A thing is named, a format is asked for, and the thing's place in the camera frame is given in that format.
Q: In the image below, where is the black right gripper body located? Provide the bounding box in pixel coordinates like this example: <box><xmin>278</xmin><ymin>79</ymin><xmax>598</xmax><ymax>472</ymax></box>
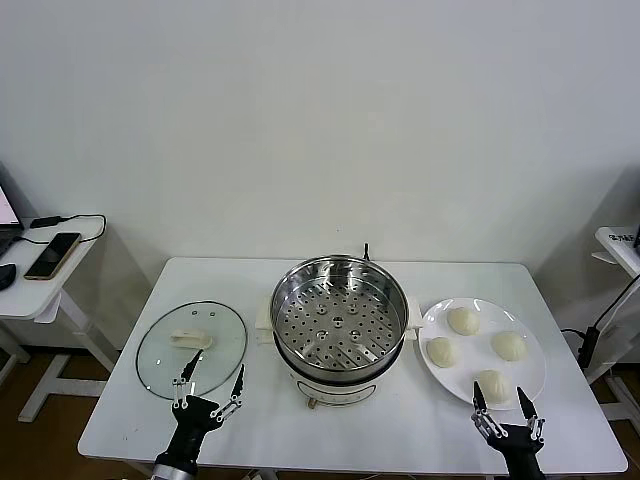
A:
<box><xmin>492</xmin><ymin>434</ymin><xmax>545</xmax><ymax>480</ymax></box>

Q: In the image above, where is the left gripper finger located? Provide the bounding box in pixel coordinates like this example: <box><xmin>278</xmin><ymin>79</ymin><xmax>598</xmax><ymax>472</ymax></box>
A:
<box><xmin>171</xmin><ymin>348</ymin><xmax>205</xmax><ymax>409</ymax></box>
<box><xmin>209</xmin><ymin>363</ymin><xmax>247</xmax><ymax>420</ymax></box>

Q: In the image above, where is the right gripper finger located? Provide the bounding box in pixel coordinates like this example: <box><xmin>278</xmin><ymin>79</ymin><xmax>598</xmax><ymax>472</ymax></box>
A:
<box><xmin>469</xmin><ymin>380</ymin><xmax>507</xmax><ymax>441</ymax></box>
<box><xmin>516</xmin><ymin>386</ymin><xmax>547</xmax><ymax>444</ymax></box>

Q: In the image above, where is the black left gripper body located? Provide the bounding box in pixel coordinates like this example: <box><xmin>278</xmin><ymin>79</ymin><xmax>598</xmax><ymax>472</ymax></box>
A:
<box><xmin>153</xmin><ymin>393</ymin><xmax>222</xmax><ymax>472</ymax></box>

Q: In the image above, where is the white steamed baozi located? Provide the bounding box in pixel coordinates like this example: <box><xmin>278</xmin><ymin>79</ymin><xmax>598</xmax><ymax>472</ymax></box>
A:
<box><xmin>446</xmin><ymin>306</ymin><xmax>481</xmax><ymax>335</ymax></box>
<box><xmin>425</xmin><ymin>336</ymin><xmax>462</xmax><ymax>369</ymax></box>
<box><xmin>490</xmin><ymin>330</ymin><xmax>529</xmax><ymax>362</ymax></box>
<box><xmin>473</xmin><ymin>368</ymin><xmax>513</xmax><ymax>404</ymax></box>

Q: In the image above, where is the glass lid with white handle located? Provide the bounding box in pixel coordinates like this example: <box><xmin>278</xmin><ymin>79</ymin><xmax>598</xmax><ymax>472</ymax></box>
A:
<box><xmin>135</xmin><ymin>299</ymin><xmax>250</xmax><ymax>401</ymax></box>

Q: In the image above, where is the steel steamer pot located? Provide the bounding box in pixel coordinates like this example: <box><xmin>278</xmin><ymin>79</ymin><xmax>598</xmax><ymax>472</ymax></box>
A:
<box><xmin>255</xmin><ymin>294</ymin><xmax>423</xmax><ymax>412</ymax></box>

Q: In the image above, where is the stainless steel steamer basket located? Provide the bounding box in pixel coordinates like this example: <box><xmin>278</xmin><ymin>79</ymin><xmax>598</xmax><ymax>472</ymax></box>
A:
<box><xmin>270</xmin><ymin>254</ymin><xmax>408</xmax><ymax>384</ymax></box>

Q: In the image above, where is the white round plate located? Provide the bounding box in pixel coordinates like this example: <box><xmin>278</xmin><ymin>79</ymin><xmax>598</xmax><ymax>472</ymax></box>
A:
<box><xmin>418</xmin><ymin>297</ymin><xmax>547</xmax><ymax>412</ymax></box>

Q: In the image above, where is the white side table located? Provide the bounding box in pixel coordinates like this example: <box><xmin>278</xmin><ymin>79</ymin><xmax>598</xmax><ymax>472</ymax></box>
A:
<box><xmin>0</xmin><ymin>212</ymin><xmax>121</xmax><ymax>424</ymax></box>

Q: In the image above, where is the smartphone with gold edge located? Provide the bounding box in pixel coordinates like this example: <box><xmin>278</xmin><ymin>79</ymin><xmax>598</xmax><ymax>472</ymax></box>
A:
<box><xmin>23</xmin><ymin>231</ymin><xmax>83</xmax><ymax>281</ymax></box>

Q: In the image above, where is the black laptop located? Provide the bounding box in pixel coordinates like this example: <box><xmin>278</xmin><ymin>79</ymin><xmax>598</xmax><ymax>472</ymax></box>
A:
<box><xmin>0</xmin><ymin>162</ymin><xmax>26</xmax><ymax>256</ymax></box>

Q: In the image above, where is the black cable with inline adapter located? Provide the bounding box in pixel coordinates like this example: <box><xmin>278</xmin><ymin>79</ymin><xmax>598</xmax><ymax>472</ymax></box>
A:
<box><xmin>559</xmin><ymin>272</ymin><xmax>640</xmax><ymax>369</ymax></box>

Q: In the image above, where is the thin black charging cable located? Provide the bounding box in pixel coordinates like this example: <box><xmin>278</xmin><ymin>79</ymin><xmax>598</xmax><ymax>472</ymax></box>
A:
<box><xmin>12</xmin><ymin>213</ymin><xmax>107</xmax><ymax>247</ymax></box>

